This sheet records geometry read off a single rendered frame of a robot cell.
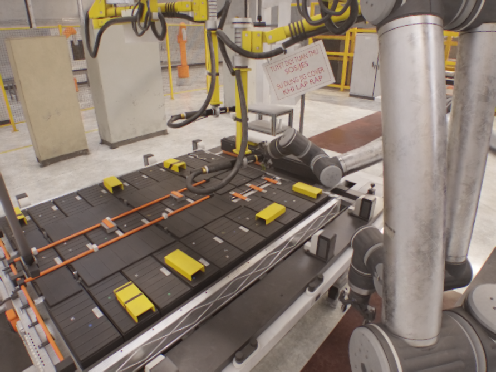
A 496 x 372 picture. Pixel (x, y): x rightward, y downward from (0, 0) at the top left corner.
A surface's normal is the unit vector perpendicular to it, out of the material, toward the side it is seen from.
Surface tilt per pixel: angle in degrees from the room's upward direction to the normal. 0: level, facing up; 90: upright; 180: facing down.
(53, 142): 90
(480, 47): 83
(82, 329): 0
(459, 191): 84
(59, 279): 0
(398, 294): 80
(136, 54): 90
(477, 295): 6
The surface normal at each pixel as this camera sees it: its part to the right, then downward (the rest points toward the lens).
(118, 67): 0.74, 0.30
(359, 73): -0.68, 0.32
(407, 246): -0.64, 0.11
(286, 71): -0.16, 0.44
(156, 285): 0.00, -0.90
